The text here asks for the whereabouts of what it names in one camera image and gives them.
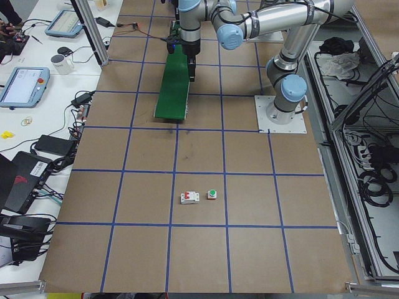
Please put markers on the white mug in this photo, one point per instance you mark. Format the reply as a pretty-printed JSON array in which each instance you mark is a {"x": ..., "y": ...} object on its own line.
[{"x": 62, "y": 64}]

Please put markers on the green push button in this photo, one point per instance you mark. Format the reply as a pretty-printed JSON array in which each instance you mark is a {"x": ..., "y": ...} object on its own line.
[{"x": 212, "y": 194}]

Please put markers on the aluminium frame post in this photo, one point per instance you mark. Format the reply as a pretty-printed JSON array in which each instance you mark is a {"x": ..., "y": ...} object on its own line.
[{"x": 84, "y": 13}]

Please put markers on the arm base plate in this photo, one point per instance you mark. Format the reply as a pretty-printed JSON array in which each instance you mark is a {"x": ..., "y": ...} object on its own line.
[
  {"x": 271, "y": 120},
  {"x": 274, "y": 37}
]

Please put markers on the black power adapter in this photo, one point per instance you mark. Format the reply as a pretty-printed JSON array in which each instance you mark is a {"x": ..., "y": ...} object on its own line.
[{"x": 82, "y": 99}]

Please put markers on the white crumpled cloth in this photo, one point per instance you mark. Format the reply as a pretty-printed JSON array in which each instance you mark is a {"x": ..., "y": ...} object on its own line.
[{"x": 341, "y": 66}]

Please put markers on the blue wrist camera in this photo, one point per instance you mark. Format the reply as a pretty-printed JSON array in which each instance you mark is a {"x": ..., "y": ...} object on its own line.
[{"x": 171, "y": 42}]

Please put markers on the green conveyor belt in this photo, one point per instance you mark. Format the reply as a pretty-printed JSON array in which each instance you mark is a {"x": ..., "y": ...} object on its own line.
[{"x": 172, "y": 102}]

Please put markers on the white red circuit breaker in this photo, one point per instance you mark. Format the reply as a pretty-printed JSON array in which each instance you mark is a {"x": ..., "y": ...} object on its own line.
[{"x": 189, "y": 197}]

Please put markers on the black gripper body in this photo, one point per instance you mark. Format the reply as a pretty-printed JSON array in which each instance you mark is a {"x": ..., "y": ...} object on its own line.
[{"x": 191, "y": 48}]

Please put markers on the teach pendant tablet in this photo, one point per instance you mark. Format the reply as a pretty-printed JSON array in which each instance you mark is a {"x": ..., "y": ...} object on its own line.
[
  {"x": 65, "y": 24},
  {"x": 25, "y": 87}
]

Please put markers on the black computer mouse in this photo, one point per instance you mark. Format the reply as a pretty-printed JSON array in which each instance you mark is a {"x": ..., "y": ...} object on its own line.
[{"x": 65, "y": 51}]

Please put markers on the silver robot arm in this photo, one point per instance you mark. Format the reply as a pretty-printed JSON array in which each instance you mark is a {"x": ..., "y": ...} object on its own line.
[{"x": 300, "y": 18}]

